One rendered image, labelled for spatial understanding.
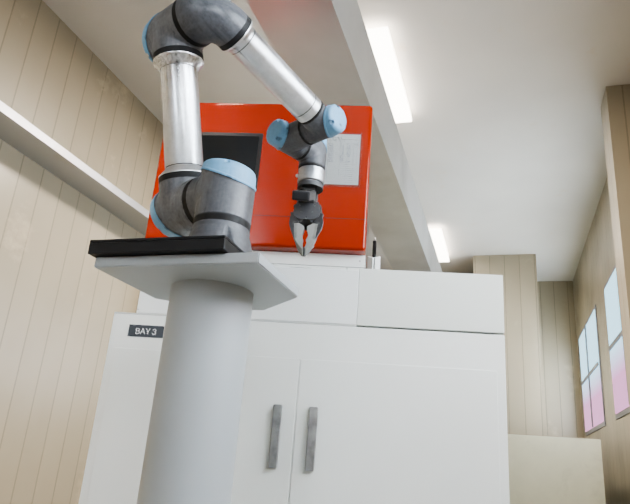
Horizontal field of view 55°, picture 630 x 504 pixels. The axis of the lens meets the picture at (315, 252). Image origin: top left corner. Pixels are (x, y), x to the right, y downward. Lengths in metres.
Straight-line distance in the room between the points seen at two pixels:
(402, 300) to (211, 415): 0.61
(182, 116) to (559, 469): 5.20
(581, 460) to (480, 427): 4.65
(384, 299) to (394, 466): 0.39
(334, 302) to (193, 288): 0.47
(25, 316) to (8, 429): 0.74
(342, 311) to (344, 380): 0.17
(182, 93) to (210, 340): 0.59
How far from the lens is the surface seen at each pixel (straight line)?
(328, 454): 1.43
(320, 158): 1.68
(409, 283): 1.50
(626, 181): 5.08
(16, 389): 4.56
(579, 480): 6.08
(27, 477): 4.76
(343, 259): 2.18
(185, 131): 1.38
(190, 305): 1.12
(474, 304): 1.51
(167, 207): 1.33
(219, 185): 1.21
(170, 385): 1.10
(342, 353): 1.46
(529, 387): 8.54
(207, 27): 1.41
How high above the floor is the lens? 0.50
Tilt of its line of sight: 19 degrees up
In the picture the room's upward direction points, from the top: 4 degrees clockwise
